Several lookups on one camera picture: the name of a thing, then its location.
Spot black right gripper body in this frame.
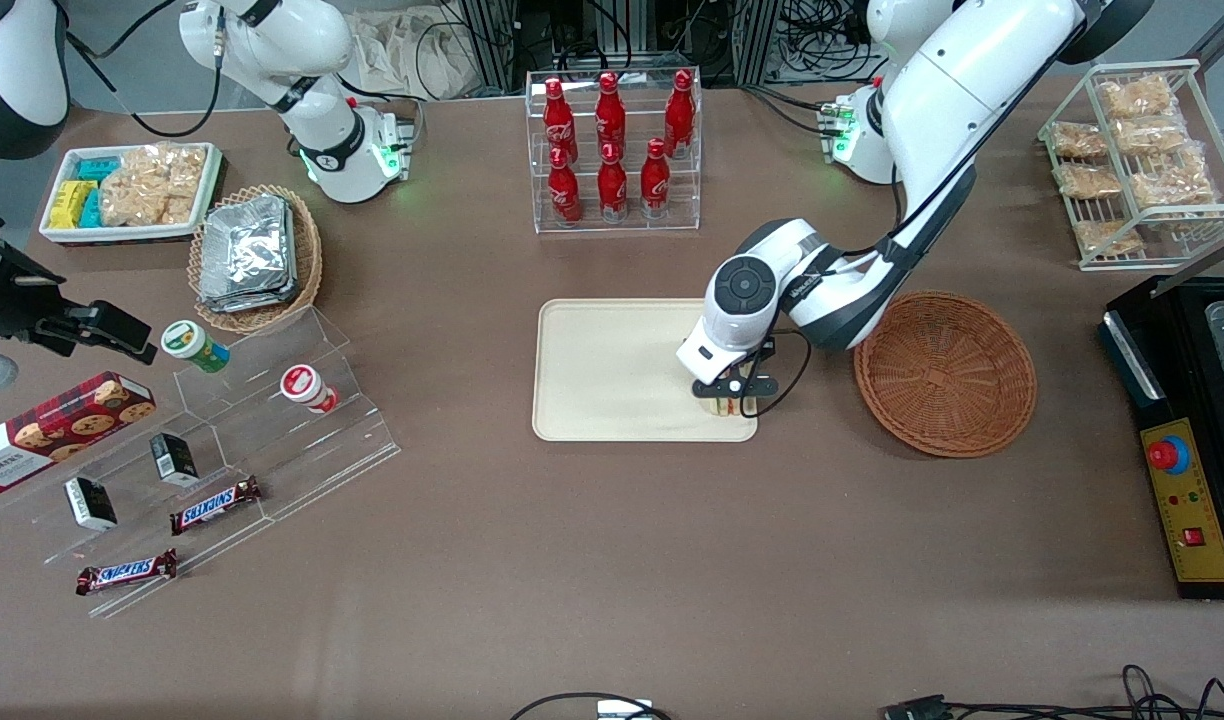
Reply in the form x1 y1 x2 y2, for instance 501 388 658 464
0 214 75 343

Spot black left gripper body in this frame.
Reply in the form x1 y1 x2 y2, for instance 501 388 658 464
691 339 780 399

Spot white rectangular snack tray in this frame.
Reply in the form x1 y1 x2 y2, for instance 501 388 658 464
38 141 224 246

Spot beige plastic tray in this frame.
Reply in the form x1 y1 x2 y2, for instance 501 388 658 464
531 297 760 444

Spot round brown wicker basket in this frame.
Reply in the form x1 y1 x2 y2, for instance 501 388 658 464
853 290 1038 460

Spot oval brown wicker basket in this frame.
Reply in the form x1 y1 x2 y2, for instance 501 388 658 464
187 183 324 335

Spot green lidded snack cup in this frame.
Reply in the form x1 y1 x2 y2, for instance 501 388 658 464
160 319 232 375

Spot red tartan cookie box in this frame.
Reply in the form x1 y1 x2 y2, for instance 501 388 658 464
0 370 158 494

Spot yellow snack packet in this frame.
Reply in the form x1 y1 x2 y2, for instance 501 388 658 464
48 179 99 231

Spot silver foil packet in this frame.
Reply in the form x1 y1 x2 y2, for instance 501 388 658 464
199 195 296 301
197 278 300 314

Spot small black box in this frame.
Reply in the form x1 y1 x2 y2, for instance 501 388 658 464
149 431 202 489
63 475 119 533

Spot clear acrylic bottle rack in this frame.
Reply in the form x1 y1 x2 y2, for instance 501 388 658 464
524 67 704 236

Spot red lidded snack cup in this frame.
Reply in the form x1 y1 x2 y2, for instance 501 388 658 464
279 363 340 415

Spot brown chocolate bar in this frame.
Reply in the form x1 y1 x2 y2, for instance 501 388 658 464
168 475 264 537
75 547 180 598

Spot red cola bottle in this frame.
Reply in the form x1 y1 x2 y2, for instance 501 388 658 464
594 71 628 157
547 146 584 227
664 68 698 158
597 142 631 224
542 76 579 163
639 137 672 220

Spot clear acrylic stepped display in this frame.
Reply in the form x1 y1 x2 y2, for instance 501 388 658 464
0 304 404 620

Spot clear bag of rice crackers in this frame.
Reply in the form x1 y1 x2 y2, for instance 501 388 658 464
1116 116 1190 157
1051 121 1110 161
1074 218 1145 258
1130 149 1220 208
1056 162 1125 201
1098 74 1175 122

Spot black appliance with yellow panel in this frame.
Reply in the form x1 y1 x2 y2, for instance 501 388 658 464
1099 274 1224 602

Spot beige cloth bag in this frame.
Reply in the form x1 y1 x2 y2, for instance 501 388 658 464
350 8 475 102

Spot red emergency stop button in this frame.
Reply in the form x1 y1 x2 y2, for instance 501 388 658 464
1146 436 1192 476

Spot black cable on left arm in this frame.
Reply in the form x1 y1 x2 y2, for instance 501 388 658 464
739 175 909 420

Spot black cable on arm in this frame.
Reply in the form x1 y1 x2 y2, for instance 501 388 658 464
65 0 225 140
739 175 909 420

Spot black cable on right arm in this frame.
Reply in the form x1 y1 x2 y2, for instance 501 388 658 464
65 0 225 140

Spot black cables at arm base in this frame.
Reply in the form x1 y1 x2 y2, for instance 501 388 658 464
740 84 845 138

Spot black looped cable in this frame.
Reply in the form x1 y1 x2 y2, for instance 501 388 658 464
510 691 675 720

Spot tangled black cable bundle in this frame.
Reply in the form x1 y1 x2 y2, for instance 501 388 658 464
772 0 885 83

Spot white wire rack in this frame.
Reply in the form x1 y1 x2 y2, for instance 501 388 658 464
1036 58 1224 273

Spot black cable with connector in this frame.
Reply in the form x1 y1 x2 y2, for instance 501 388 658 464
883 663 1224 720

